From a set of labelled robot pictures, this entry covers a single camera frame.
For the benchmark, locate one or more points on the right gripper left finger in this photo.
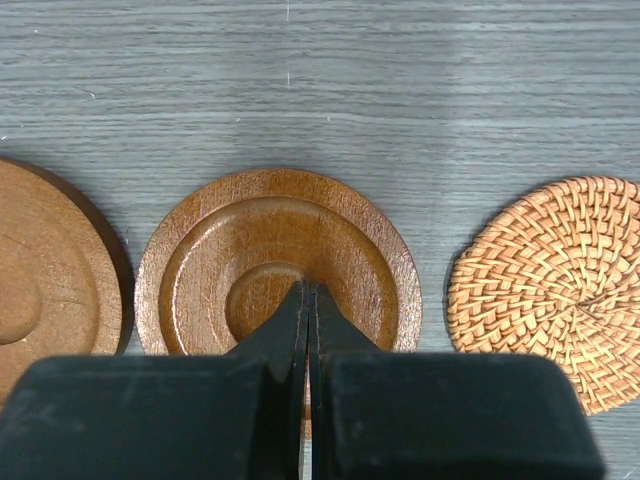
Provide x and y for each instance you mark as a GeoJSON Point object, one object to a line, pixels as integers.
{"type": "Point", "coordinates": [231, 416]}

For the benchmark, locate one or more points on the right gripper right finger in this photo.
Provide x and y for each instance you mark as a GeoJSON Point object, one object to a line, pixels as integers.
{"type": "Point", "coordinates": [382, 415]}

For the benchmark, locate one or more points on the wooden coaster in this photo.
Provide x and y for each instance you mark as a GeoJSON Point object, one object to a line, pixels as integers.
{"type": "Point", "coordinates": [66, 282]}
{"type": "Point", "coordinates": [222, 260]}

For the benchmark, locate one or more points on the woven rattan coaster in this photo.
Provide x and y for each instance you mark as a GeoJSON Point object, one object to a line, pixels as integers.
{"type": "Point", "coordinates": [556, 274]}

